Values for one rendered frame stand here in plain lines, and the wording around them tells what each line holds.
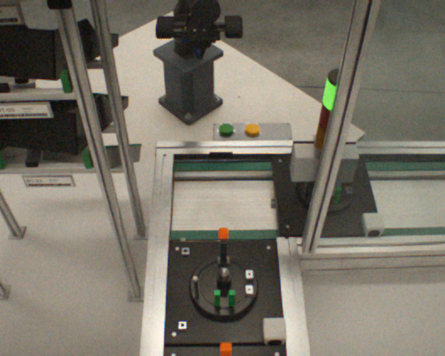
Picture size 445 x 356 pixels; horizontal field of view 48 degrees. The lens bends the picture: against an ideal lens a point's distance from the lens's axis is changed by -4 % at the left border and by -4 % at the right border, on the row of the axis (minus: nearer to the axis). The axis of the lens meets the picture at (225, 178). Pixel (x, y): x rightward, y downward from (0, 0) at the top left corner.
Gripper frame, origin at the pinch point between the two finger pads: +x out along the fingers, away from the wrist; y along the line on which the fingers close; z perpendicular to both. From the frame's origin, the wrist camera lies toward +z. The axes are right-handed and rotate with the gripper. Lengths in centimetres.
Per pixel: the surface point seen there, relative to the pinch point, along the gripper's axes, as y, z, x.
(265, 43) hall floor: 35, -178, 125
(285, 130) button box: 22.0, -2.1, 29.0
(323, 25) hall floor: 76, -199, 125
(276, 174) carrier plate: 18.3, 13.9, 28.0
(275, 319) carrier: 15, 53, 26
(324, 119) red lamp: 21.8, 32.7, -8.5
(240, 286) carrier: 8, 45, 26
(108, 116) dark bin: -17.1, 23.8, -1.0
